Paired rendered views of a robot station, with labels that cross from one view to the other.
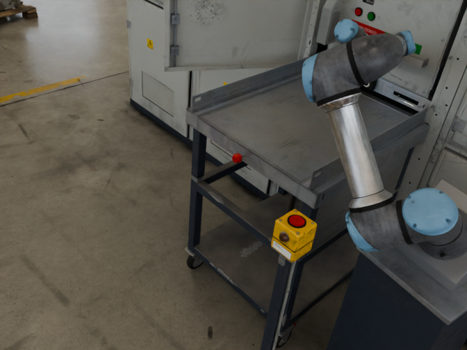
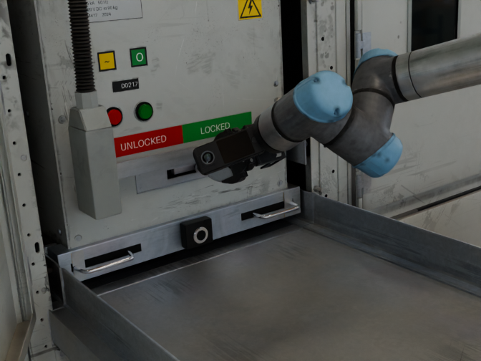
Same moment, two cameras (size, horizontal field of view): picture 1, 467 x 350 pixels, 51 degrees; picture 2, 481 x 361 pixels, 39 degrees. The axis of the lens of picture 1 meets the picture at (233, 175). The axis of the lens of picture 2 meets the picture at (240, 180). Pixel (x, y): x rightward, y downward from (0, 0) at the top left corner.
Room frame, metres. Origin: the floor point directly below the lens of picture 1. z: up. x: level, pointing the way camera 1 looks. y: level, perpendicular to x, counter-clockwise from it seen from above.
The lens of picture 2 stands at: (1.51, 0.67, 1.36)
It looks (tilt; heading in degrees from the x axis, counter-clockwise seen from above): 17 degrees down; 282
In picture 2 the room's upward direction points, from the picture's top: 3 degrees counter-clockwise
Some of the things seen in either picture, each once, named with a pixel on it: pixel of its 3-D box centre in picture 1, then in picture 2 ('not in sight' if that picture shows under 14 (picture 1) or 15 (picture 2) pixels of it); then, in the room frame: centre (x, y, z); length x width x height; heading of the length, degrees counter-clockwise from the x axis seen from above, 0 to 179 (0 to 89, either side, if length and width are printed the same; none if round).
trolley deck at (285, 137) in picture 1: (308, 124); (327, 341); (1.59, -0.26, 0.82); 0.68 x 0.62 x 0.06; 137
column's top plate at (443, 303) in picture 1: (433, 259); not in sight; (1.03, -0.61, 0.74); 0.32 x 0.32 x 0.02; 40
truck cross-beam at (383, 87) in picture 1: (373, 80); (187, 228); (1.88, -0.53, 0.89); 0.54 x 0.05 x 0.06; 47
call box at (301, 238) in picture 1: (293, 235); not in sight; (0.94, -0.18, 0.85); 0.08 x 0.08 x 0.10; 47
